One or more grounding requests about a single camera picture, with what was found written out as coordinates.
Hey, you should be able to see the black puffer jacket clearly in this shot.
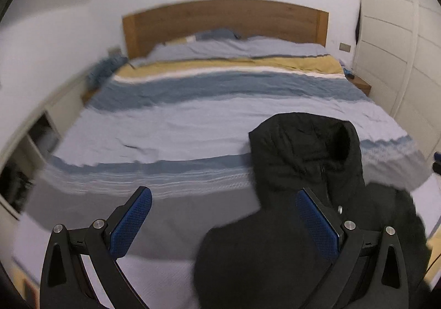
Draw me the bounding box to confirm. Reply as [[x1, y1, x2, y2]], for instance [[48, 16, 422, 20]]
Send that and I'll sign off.
[[193, 113, 431, 308]]

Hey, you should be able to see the white open shelf unit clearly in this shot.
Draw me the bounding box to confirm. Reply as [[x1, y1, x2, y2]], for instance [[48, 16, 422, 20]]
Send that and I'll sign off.
[[1, 71, 87, 219]]

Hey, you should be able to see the wooden right bedside table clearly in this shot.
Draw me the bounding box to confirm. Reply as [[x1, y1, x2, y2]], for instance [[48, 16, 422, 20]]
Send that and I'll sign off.
[[346, 74, 372, 96]]

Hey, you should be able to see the teal crumpled cloth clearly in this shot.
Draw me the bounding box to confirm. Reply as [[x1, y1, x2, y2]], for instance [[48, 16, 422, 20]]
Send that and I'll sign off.
[[87, 54, 128, 90]]

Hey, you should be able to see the white panelled wardrobe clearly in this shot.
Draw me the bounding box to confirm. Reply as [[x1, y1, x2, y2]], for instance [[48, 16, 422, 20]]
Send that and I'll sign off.
[[354, 0, 440, 161]]

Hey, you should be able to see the wooden headboard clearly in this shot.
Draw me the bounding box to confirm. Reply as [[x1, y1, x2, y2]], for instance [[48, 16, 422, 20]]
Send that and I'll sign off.
[[122, 0, 329, 59]]

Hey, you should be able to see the grey blue pillow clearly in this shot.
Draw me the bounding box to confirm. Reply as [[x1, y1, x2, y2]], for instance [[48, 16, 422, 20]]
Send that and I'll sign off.
[[194, 28, 241, 41]]

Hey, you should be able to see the left wall switch plate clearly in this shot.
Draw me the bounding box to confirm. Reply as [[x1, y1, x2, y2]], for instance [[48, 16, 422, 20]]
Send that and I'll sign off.
[[107, 47, 121, 56]]

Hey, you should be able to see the wall switch plate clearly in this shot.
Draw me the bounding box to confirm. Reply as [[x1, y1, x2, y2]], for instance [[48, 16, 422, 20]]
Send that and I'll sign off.
[[107, 47, 121, 56], [338, 42, 351, 53]]

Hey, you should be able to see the right wall switch plate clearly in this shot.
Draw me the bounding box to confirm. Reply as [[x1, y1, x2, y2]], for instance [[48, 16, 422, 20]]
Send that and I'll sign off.
[[338, 42, 351, 53]]

